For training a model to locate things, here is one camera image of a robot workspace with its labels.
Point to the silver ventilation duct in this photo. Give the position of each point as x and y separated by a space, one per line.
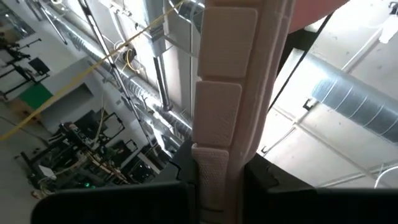
357 99

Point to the black gantry post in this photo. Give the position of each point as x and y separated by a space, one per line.
298 49

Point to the pink slide sandal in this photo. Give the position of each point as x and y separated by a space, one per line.
224 93

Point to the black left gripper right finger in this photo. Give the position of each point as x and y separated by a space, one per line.
273 180

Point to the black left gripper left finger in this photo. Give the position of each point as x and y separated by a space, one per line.
183 168

